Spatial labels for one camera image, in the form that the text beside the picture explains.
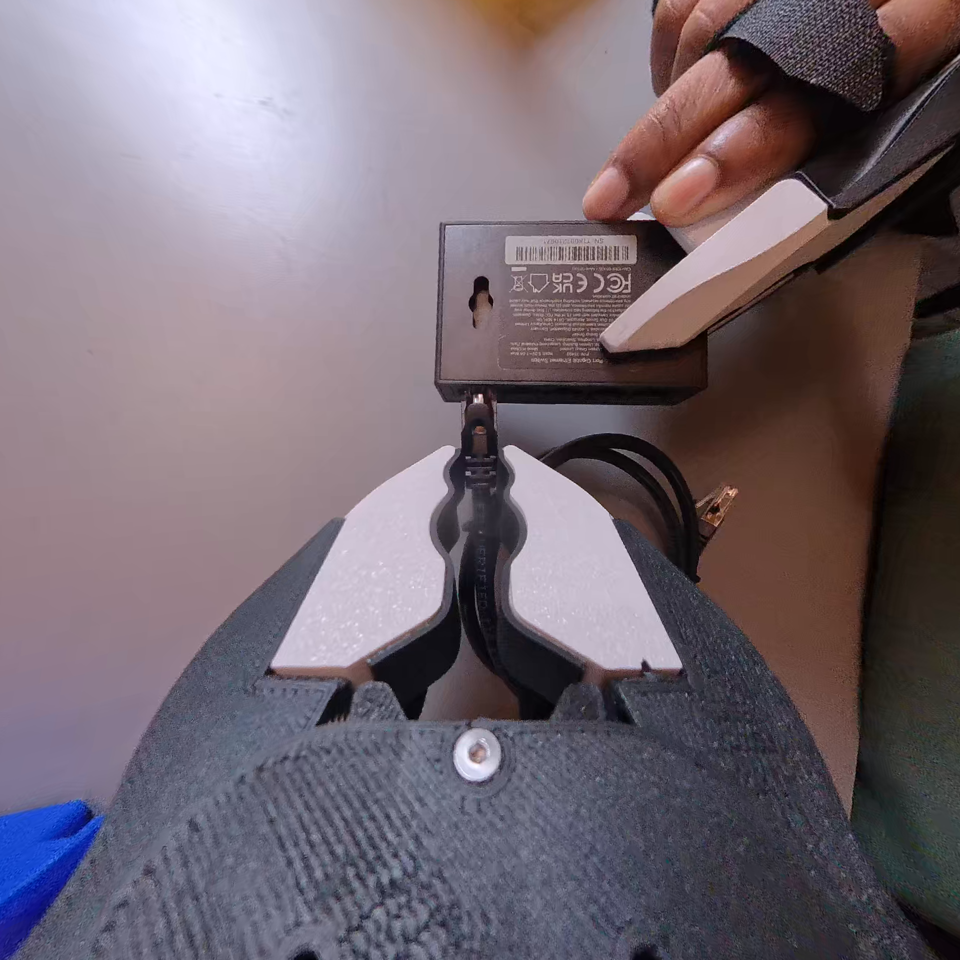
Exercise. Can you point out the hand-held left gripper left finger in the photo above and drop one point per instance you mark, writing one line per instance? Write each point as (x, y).
(367, 585)

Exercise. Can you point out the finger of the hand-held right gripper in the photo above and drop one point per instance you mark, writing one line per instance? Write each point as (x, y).
(727, 270)

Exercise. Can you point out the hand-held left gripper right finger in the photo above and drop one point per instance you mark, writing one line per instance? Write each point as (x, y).
(585, 585)

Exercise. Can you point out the black ethernet switch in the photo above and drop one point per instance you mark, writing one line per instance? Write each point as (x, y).
(465, 352)

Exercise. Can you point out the person's right hand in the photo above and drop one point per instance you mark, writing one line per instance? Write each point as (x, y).
(712, 135)

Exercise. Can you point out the person's green clothed torso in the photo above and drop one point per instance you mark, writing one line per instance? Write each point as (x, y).
(922, 600)

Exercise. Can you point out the blue plastic bin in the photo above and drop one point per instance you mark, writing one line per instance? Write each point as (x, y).
(37, 862)

